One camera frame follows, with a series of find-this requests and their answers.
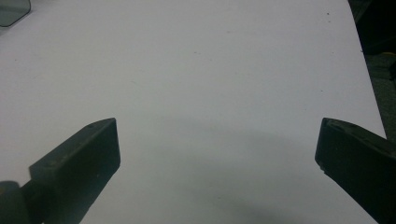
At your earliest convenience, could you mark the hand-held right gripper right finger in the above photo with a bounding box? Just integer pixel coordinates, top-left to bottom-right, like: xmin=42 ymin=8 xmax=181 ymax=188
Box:
xmin=314 ymin=117 xmax=396 ymax=224

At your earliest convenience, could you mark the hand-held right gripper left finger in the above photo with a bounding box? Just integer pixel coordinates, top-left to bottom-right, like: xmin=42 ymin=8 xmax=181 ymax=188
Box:
xmin=21 ymin=117 xmax=121 ymax=224

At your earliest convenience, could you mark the dark object with yellow stripe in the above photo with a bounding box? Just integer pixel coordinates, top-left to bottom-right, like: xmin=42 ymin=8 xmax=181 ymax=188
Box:
xmin=347 ymin=0 xmax=396 ymax=58

